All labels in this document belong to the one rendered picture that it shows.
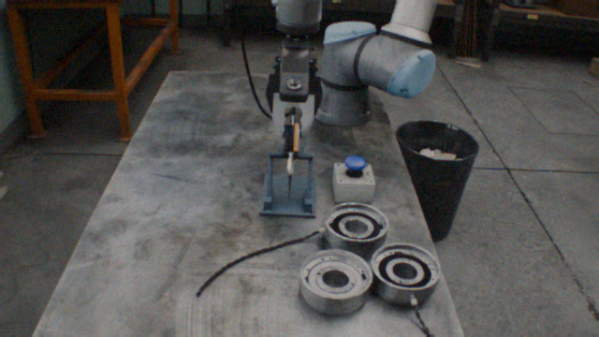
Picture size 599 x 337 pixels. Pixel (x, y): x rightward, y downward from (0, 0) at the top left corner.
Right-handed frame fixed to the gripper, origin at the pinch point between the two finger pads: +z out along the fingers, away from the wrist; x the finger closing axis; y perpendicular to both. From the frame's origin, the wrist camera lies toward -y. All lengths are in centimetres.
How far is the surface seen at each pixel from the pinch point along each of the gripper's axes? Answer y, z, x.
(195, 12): 374, 81, 100
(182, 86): 47, 12, 31
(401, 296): -29.9, 9.4, -17.3
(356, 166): -2.0, 5.0, -11.8
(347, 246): -19.3, 9.4, -9.9
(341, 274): -25.4, 9.9, -8.7
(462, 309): 47, 93, -64
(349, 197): -3.8, 10.6, -11.1
